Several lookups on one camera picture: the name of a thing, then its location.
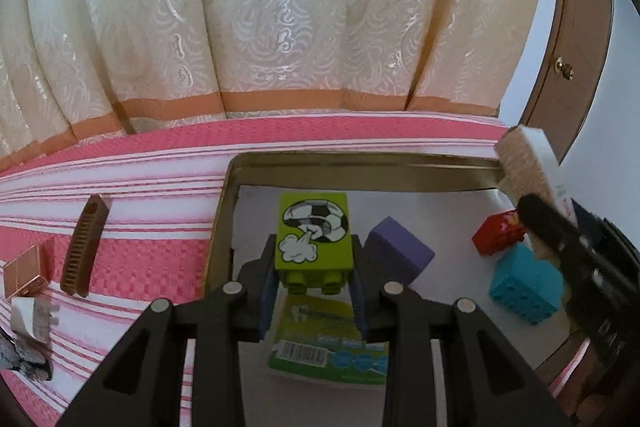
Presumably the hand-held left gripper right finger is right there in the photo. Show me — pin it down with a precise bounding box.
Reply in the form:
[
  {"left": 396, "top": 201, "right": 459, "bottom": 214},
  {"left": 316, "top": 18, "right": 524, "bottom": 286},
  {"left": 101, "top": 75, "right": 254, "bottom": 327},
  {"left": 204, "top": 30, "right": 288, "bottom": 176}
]
[{"left": 350, "top": 234, "right": 573, "bottom": 427}]

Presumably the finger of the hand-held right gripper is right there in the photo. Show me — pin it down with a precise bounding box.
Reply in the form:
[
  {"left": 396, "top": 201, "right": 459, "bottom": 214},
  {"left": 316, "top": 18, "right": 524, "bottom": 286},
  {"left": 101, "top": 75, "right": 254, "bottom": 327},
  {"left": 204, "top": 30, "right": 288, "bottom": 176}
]
[
  {"left": 517, "top": 194, "right": 621, "bottom": 288},
  {"left": 570, "top": 201, "right": 609, "bottom": 238}
]

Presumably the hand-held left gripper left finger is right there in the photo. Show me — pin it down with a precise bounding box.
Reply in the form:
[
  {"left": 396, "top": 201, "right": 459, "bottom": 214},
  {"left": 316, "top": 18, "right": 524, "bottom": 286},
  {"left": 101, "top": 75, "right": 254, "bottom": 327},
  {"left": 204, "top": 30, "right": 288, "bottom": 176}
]
[{"left": 55, "top": 233, "right": 278, "bottom": 427}]

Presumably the red toy brick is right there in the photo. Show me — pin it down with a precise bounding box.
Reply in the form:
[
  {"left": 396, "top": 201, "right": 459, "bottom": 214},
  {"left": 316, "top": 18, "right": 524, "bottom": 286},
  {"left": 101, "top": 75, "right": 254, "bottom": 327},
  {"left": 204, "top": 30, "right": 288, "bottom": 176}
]
[{"left": 472, "top": 209, "right": 528, "bottom": 258}]

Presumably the beige and white sponge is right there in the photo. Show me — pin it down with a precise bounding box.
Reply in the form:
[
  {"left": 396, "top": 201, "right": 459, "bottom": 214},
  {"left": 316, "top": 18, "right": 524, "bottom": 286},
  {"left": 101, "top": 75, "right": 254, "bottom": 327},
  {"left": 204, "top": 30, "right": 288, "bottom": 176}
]
[{"left": 494, "top": 124, "right": 573, "bottom": 260}]

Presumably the green packet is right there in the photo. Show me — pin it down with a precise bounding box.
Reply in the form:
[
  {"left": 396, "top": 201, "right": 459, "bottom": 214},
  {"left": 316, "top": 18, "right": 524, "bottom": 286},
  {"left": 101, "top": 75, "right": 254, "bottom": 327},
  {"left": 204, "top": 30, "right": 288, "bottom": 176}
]
[{"left": 265, "top": 294, "right": 390, "bottom": 387}]

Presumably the teal toy brick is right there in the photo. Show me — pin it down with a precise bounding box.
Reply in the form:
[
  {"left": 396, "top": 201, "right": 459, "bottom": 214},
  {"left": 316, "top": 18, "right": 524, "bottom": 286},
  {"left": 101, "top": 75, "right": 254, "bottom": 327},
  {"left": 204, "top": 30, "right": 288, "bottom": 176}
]
[{"left": 488, "top": 243, "right": 565, "bottom": 325}]

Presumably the purple block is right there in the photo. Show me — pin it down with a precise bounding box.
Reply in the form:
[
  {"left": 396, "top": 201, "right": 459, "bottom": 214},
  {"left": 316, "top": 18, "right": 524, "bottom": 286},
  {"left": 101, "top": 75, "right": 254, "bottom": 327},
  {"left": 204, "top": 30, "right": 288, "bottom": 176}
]
[{"left": 364, "top": 216, "right": 435, "bottom": 288}]

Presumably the green football print toy brick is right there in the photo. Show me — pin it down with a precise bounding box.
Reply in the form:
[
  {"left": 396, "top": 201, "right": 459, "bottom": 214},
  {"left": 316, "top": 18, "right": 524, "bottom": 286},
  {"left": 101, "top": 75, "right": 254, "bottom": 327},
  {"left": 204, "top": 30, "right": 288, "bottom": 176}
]
[{"left": 274, "top": 192, "right": 357, "bottom": 297}]

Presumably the gold metal tin box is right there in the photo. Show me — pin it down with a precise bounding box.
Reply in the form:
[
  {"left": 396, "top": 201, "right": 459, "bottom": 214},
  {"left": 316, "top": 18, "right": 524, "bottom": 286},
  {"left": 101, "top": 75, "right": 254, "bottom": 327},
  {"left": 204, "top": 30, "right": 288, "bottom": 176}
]
[{"left": 202, "top": 151, "right": 595, "bottom": 427}]

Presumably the brown comb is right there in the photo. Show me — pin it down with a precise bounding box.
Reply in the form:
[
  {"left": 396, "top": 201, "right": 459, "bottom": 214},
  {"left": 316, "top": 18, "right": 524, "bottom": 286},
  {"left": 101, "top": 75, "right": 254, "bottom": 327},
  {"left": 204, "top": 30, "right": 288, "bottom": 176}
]
[{"left": 60, "top": 194, "right": 112, "bottom": 299}]

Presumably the grey mottled lump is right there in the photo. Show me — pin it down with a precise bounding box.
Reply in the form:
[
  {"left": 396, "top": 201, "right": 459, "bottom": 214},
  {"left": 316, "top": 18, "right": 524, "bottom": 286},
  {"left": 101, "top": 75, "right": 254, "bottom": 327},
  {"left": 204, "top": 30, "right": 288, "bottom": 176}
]
[{"left": 0, "top": 334, "right": 55, "bottom": 382}]

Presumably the copper metal box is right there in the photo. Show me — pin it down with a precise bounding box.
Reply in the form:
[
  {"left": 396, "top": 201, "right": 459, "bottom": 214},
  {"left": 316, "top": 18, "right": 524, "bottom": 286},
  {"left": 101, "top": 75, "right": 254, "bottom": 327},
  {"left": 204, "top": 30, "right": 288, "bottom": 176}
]
[{"left": 2, "top": 243, "right": 56, "bottom": 300}]

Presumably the brown wooden door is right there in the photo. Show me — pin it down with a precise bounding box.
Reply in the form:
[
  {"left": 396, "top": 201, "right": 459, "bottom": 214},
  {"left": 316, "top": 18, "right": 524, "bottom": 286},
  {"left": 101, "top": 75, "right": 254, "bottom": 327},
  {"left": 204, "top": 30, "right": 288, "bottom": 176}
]
[{"left": 517, "top": 0, "right": 616, "bottom": 165}]

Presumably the cream floral curtain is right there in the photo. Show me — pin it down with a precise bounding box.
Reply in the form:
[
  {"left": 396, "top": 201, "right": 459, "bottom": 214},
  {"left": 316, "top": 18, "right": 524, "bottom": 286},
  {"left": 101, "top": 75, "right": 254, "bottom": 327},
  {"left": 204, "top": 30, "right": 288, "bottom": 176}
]
[{"left": 0, "top": 0, "right": 546, "bottom": 172}]

